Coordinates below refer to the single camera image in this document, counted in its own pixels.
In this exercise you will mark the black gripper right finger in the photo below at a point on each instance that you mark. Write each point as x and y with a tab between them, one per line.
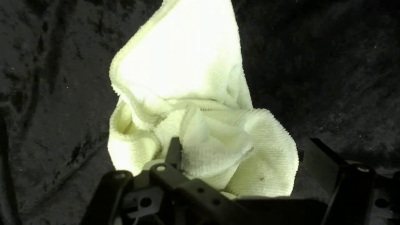
329	169

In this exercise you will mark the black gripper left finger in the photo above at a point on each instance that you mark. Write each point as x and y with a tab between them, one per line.
174	152

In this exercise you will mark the pale yellow towel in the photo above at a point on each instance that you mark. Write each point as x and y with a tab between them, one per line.
195	82

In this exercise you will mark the black velvet table cloth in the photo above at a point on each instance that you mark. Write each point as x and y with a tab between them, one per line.
54	104

